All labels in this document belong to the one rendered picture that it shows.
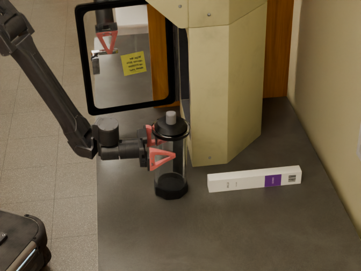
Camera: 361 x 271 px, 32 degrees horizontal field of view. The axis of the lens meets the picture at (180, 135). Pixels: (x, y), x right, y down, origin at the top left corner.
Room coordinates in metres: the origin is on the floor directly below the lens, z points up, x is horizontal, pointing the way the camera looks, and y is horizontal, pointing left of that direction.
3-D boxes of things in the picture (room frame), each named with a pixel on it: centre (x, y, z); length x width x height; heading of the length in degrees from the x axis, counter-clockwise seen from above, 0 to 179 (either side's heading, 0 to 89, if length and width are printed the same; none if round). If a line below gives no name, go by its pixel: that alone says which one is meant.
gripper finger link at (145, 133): (1.49, 0.07, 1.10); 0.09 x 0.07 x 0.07; 96
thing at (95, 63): (1.81, 0.26, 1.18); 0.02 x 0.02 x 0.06; 12
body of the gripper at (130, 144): (1.45, 0.14, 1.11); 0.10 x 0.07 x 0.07; 6
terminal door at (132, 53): (1.85, 0.16, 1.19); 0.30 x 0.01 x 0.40; 102
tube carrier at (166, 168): (1.46, 0.03, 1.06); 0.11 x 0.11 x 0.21
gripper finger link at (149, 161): (1.42, 0.06, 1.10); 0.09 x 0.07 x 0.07; 96
